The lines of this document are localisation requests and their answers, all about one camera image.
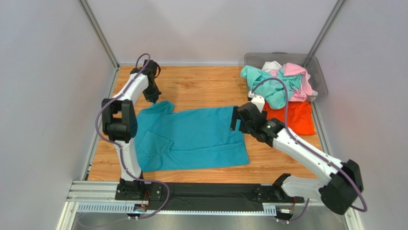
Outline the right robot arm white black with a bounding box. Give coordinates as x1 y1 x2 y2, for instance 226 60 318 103
230 103 363 215

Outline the left aluminium corner post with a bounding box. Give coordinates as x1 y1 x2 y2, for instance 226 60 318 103
78 0 120 70

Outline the folded orange t shirt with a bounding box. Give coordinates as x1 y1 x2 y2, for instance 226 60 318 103
263 102 315 136

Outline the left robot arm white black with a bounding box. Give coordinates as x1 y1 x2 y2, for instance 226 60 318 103
98 59 161 200

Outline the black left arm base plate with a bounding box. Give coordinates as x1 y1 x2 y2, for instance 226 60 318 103
115 179 166 201

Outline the aluminium corner post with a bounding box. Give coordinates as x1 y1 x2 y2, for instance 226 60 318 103
78 0 120 70
303 0 347 67

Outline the pink t shirt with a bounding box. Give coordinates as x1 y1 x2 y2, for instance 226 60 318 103
269 62 318 102

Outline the mint green t shirt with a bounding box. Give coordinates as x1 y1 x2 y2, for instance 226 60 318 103
240 65 292 109

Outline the aluminium front frame rail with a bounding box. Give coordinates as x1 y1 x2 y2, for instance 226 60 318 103
65 180 356 215

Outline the white t shirt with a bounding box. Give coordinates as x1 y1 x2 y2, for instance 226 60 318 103
262 61 282 73

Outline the teal t shirt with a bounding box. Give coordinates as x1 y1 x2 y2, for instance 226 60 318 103
135 101 249 172

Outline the right aluminium corner post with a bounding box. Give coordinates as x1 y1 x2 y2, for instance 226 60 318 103
303 0 347 67

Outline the clear plastic bin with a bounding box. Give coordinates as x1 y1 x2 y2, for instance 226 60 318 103
244 52 328 102

